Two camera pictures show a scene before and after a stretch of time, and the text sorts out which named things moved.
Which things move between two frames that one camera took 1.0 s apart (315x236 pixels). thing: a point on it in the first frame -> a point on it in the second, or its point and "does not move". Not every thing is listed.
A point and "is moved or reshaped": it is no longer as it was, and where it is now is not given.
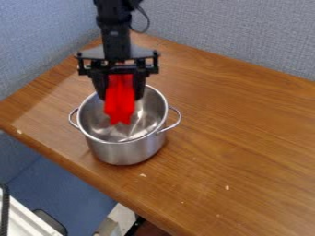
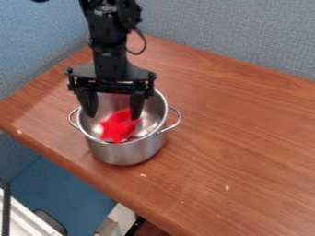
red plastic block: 119,101 is moved or reshaped
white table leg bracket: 117,222 does not move
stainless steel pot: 120,144 does not move
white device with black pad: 27,222 does not move
